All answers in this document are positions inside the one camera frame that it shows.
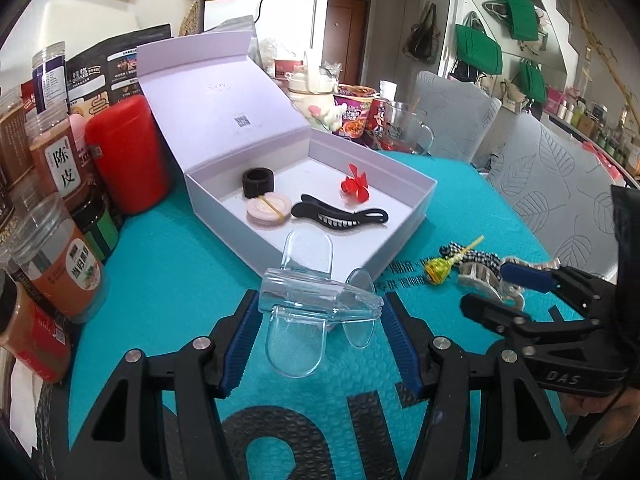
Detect translucent beige claw clip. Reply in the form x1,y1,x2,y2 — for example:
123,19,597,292
458,257,561,312

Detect red plastic propeller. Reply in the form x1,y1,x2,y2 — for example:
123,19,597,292
341,164,370,204

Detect black banana hair clip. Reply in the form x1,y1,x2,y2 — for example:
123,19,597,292
291,194,388,231

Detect pink round compact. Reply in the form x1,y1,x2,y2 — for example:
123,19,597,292
246,192,292,228

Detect black foam hair roller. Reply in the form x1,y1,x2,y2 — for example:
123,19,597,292
242,167,274,200

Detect yellow-green wrapped lollipop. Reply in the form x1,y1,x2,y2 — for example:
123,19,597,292
424,236,484,285

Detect black white gingham bow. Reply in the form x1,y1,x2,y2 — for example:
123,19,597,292
439,242,501,278

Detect near grey leaf chair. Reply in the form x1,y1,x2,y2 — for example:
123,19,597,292
483,112,624,278

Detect grey leaf chair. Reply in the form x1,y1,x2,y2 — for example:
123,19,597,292
483,112,624,278
412,70,501,162

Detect red packet at edge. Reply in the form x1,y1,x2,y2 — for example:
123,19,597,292
0,270,72,384

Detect teal bubble mailer mat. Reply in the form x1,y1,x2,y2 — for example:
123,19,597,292
67,154,548,479

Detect far grey leaf chair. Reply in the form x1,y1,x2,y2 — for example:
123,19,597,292
412,70,501,162

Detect green tote bag lower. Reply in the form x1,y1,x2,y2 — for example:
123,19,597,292
516,58,547,104

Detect green tote bag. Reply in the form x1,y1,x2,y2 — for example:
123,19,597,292
483,0,539,41
454,11,503,81
516,58,547,104

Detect glass mug with straw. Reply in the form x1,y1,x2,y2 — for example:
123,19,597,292
378,102,435,155

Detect clear jar orange label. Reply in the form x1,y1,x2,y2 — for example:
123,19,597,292
9,193,105,324

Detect green black small jar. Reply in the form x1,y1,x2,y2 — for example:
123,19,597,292
72,193,119,262

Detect green tote bag left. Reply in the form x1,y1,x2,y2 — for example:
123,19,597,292
454,11,503,81

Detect purple instant noodle cup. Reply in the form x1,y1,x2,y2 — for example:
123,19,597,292
334,84,376,140

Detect green tote bag upper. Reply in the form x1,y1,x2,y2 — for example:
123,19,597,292
483,0,539,41

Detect black hanging handbag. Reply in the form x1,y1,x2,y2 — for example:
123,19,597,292
402,1,440,65

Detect red plastic canister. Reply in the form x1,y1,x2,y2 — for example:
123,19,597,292
85,94,171,214

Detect lilac open gift box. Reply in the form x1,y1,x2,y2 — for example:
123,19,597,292
137,32,437,281

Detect white cartoon dog pot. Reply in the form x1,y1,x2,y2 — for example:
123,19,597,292
285,49,347,133

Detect orange peel spice jar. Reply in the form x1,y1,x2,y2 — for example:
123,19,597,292
25,103,90,211

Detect brown wooden door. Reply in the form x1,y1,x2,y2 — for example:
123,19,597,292
322,0,370,84

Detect white refrigerator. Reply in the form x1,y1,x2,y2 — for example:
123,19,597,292
204,0,328,66

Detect black snack package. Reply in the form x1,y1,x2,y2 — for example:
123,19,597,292
66,24,171,120

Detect purple label jar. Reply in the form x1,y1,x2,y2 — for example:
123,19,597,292
32,41,68,114

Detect woven straw fan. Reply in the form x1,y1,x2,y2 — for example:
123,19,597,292
178,0,203,37

